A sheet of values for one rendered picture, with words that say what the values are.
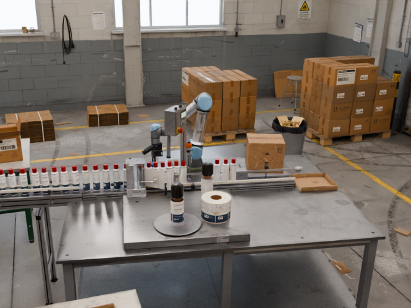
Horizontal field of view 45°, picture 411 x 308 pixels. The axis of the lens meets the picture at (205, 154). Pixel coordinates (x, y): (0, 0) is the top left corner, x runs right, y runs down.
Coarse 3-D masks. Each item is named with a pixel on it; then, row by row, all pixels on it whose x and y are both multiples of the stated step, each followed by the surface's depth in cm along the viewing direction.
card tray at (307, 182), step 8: (296, 176) 410; (304, 176) 412; (312, 176) 413; (320, 176) 414; (328, 176) 406; (296, 184) 399; (304, 184) 400; (312, 184) 400; (320, 184) 400; (328, 184) 400
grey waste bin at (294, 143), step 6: (276, 132) 620; (288, 138) 613; (294, 138) 613; (300, 138) 616; (288, 144) 617; (294, 144) 617; (300, 144) 621; (288, 150) 621; (294, 150) 621; (300, 150) 626
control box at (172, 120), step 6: (168, 108) 368; (180, 108) 368; (186, 108) 373; (168, 114) 362; (174, 114) 360; (186, 114) 375; (168, 120) 364; (174, 120) 362; (180, 120) 368; (186, 120) 376; (168, 126) 366; (174, 126) 363; (180, 126) 370; (186, 126) 378; (168, 132) 367; (174, 132) 365
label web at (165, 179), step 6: (144, 168) 366; (138, 174) 368; (150, 174) 366; (156, 174) 365; (162, 174) 363; (168, 174) 361; (138, 180) 371; (150, 180) 368; (162, 180) 365; (168, 180) 363; (180, 180) 350; (150, 186) 370; (156, 186) 368; (162, 186) 367; (168, 186) 365
